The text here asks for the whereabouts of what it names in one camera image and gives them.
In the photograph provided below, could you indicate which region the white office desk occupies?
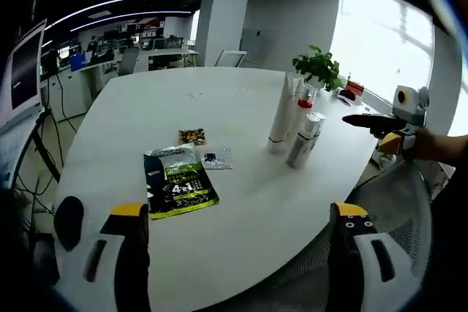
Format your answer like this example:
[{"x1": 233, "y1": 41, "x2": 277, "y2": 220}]
[{"x1": 147, "y1": 48, "x2": 200, "y2": 70}]

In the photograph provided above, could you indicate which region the white laptop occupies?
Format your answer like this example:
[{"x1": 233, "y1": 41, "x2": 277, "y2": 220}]
[{"x1": 0, "y1": 18, "x2": 49, "y2": 145}]

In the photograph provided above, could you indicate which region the black laptop stand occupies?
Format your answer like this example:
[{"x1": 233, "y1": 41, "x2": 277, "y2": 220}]
[{"x1": 15, "y1": 108, "x2": 61, "y2": 183}]

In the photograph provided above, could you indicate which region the clear bag with blue sachet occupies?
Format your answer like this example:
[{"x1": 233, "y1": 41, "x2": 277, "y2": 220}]
[{"x1": 200, "y1": 146, "x2": 234, "y2": 171}]

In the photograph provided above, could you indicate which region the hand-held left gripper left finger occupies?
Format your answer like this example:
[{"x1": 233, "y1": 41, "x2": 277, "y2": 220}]
[{"x1": 53, "y1": 202, "x2": 151, "y2": 312}]

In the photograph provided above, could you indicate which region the black oval cushion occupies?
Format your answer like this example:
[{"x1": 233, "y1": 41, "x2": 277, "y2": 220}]
[{"x1": 54, "y1": 195, "x2": 86, "y2": 251}]

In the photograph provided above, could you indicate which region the green potted plant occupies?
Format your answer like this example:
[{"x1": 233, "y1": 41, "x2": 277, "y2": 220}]
[{"x1": 292, "y1": 45, "x2": 343, "y2": 92}]

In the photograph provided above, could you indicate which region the green black skincare sachet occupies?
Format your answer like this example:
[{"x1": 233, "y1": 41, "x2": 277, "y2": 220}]
[{"x1": 143, "y1": 142, "x2": 222, "y2": 221}]

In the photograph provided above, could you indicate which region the blue box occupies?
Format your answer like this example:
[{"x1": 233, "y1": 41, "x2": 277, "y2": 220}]
[{"x1": 69, "y1": 52, "x2": 89, "y2": 72}]

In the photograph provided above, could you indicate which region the gold skincare sachet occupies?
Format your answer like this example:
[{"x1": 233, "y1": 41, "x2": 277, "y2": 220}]
[{"x1": 177, "y1": 127, "x2": 209, "y2": 146}]

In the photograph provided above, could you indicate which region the grey mesh office chair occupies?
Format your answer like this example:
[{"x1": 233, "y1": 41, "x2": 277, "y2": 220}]
[{"x1": 350, "y1": 163, "x2": 433, "y2": 281}]

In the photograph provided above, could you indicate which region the person's right hand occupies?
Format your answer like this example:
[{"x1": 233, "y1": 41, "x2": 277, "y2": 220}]
[{"x1": 414, "y1": 126, "x2": 445, "y2": 163}]

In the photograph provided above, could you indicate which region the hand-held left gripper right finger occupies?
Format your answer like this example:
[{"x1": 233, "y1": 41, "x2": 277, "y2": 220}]
[{"x1": 326, "y1": 201, "x2": 422, "y2": 312}]

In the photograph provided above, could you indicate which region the small white red object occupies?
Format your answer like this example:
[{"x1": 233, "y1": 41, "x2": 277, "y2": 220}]
[{"x1": 337, "y1": 88, "x2": 358, "y2": 105}]

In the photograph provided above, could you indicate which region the white chair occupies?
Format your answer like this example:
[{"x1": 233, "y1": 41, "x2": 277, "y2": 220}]
[{"x1": 213, "y1": 49, "x2": 248, "y2": 69}]

